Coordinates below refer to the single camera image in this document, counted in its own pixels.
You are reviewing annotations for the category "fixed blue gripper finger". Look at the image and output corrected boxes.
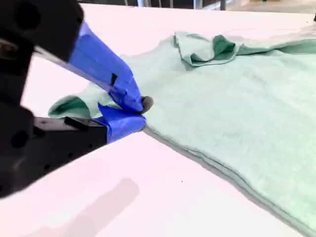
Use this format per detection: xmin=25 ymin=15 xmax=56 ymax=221
xmin=32 ymin=102 xmax=147 ymax=186

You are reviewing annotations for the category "pale green T-shirt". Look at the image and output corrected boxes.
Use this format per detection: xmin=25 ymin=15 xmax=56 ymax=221
xmin=47 ymin=31 xmax=316 ymax=237

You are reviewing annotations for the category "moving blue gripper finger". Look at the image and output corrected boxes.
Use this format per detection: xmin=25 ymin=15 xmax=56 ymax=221
xmin=14 ymin=0 xmax=154 ymax=115

